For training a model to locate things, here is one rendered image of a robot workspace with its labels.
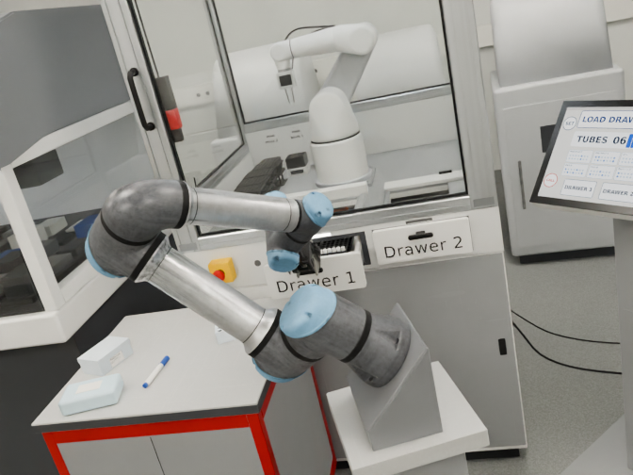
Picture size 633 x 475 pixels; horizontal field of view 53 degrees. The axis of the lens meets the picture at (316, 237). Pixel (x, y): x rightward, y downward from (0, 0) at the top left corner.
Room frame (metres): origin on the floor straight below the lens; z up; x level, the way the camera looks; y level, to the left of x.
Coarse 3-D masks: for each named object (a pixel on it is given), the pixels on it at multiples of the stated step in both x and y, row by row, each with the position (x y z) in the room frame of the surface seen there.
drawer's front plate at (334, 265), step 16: (320, 256) 1.71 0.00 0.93; (336, 256) 1.69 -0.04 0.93; (352, 256) 1.68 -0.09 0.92; (272, 272) 1.73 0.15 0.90; (336, 272) 1.69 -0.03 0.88; (352, 272) 1.68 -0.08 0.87; (272, 288) 1.74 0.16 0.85; (288, 288) 1.72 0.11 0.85; (336, 288) 1.69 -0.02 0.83; (352, 288) 1.68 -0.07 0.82
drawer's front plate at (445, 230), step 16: (416, 224) 1.79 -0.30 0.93; (432, 224) 1.77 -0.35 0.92; (448, 224) 1.76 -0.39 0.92; (464, 224) 1.75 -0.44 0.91; (384, 240) 1.80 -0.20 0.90; (400, 240) 1.79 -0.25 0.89; (416, 240) 1.78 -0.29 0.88; (432, 240) 1.77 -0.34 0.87; (448, 240) 1.76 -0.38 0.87; (464, 240) 1.75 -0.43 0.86; (384, 256) 1.81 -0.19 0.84; (400, 256) 1.79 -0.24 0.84; (416, 256) 1.78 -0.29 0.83; (432, 256) 1.77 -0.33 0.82
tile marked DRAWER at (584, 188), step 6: (564, 180) 1.63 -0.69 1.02; (570, 180) 1.61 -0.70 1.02; (576, 180) 1.60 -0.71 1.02; (582, 180) 1.59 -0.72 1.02; (564, 186) 1.62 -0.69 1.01; (570, 186) 1.60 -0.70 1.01; (576, 186) 1.59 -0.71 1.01; (582, 186) 1.58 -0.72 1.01; (588, 186) 1.56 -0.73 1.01; (594, 186) 1.55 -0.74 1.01; (564, 192) 1.61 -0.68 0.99; (570, 192) 1.59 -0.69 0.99; (576, 192) 1.58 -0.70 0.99; (582, 192) 1.56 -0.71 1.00; (588, 192) 1.55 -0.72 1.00
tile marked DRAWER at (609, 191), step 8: (608, 184) 1.52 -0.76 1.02; (616, 184) 1.51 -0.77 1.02; (624, 184) 1.49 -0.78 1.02; (600, 192) 1.52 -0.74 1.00; (608, 192) 1.51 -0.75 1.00; (616, 192) 1.49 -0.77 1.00; (624, 192) 1.48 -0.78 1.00; (632, 192) 1.46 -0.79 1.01; (608, 200) 1.50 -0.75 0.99; (616, 200) 1.48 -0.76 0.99; (624, 200) 1.46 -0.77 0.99; (632, 200) 1.45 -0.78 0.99
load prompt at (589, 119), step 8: (584, 112) 1.70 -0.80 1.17; (592, 112) 1.68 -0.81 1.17; (600, 112) 1.66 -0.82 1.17; (608, 112) 1.65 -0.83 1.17; (616, 112) 1.63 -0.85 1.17; (624, 112) 1.61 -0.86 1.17; (632, 112) 1.59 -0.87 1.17; (584, 120) 1.69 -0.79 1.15; (592, 120) 1.67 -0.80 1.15; (600, 120) 1.65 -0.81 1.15; (608, 120) 1.63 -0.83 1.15; (616, 120) 1.61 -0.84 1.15; (624, 120) 1.60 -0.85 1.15; (632, 120) 1.58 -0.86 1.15; (616, 128) 1.60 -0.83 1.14; (624, 128) 1.58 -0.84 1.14; (632, 128) 1.56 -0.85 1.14
